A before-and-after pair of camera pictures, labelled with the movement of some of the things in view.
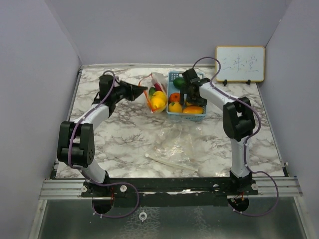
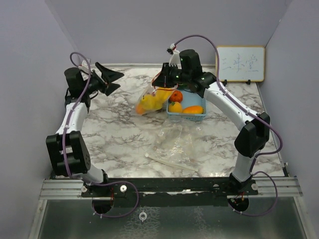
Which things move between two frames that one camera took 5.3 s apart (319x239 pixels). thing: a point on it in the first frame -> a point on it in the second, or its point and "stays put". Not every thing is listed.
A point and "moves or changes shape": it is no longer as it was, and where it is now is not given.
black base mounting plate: [160, 192] stays put
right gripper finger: [183, 90] -> [165, 78]
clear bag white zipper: [178, 144] stays put
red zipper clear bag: [156, 94] moves or changes shape
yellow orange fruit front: [175, 107] stays put
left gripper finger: [137, 90] -> [109, 75]
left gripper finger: [137, 92] -> [111, 87]
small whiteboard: [241, 63] stays put
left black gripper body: [124, 90] -> [95, 83]
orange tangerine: [175, 97] stays put
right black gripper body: [194, 98] -> [182, 77]
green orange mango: [195, 109] stays put
